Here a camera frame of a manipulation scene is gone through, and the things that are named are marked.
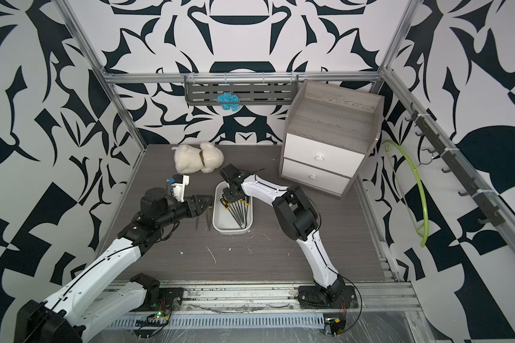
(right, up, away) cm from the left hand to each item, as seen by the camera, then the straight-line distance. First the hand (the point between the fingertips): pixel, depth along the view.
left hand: (208, 194), depth 76 cm
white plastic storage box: (+3, -14, +16) cm, 21 cm away
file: (-9, -14, +17) cm, 23 cm away
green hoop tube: (+67, -1, -12) cm, 68 cm away
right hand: (+6, -1, +23) cm, 24 cm away
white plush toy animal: (-14, +13, +23) cm, 31 cm away
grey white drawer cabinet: (+44, +22, +8) cm, 50 cm away
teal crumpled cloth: (+5, +38, +15) cm, 41 cm away
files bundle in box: (+9, -9, +20) cm, 24 cm away
